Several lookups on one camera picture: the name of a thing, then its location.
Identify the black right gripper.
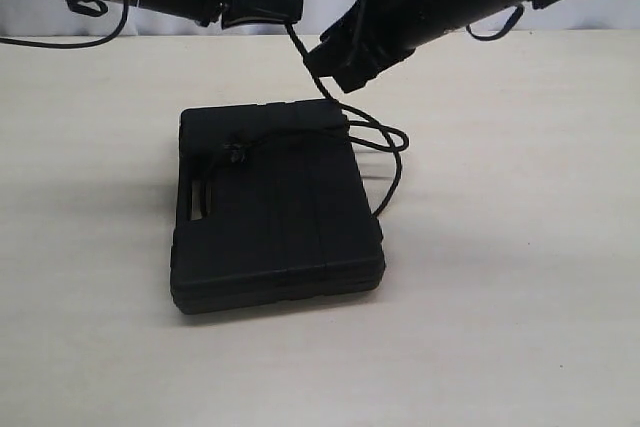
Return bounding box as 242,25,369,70
305,0,480,93

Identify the black cord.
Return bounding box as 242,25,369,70
199,0,410,221

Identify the black plastic case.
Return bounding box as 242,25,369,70
170,99,386,315

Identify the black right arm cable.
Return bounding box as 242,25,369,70
464,1,526,42

